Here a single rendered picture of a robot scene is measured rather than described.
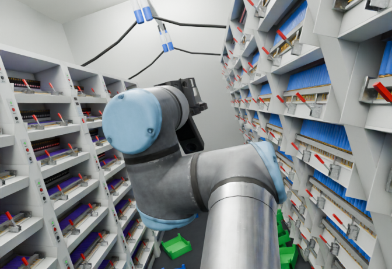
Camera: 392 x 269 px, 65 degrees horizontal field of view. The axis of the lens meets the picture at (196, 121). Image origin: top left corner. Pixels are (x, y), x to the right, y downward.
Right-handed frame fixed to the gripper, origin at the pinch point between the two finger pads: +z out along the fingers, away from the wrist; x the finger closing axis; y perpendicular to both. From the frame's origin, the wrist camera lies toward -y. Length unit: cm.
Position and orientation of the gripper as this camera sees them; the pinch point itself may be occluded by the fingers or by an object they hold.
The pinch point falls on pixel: (197, 107)
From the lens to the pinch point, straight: 78.6
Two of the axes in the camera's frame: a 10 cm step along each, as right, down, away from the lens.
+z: 2.7, -1.6, 9.5
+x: -9.3, 2.1, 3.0
